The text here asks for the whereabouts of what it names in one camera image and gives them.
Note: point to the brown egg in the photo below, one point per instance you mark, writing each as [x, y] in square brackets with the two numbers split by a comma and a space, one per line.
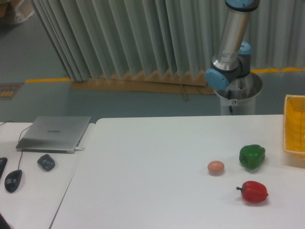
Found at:
[215, 168]

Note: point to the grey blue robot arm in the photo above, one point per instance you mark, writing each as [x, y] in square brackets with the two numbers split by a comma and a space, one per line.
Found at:
[232, 60]

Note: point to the brown cardboard sheet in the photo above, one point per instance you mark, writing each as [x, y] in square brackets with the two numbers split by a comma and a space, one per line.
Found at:
[154, 83]

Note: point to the white usb plug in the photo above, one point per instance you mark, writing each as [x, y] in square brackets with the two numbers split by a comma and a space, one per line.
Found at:
[79, 149]

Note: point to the grey folding curtain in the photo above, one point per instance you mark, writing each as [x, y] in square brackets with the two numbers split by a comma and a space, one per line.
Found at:
[106, 37]

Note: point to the silver laptop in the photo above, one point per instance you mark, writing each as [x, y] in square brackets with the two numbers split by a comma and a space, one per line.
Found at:
[54, 134]

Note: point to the green bell pepper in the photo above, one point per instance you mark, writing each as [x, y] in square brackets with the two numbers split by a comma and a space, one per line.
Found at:
[252, 156]

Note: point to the black earbuds case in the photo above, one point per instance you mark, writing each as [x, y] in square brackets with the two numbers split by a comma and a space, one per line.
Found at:
[46, 162]

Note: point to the red bell pepper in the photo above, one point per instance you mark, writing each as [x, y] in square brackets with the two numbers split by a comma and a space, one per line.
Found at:
[253, 192]

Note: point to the yellow plastic basket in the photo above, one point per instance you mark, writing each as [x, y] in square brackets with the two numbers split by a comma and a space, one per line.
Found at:
[294, 125]

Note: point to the black computer mouse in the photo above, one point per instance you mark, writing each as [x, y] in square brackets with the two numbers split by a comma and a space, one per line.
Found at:
[12, 180]

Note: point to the black keyboard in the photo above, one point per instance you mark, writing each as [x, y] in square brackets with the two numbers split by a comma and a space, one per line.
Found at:
[3, 162]

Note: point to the plastic wrapped cardboard boxes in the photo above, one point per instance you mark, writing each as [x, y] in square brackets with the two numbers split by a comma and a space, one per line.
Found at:
[14, 12]

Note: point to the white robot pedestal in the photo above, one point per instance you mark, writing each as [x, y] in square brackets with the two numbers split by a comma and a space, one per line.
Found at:
[239, 98]

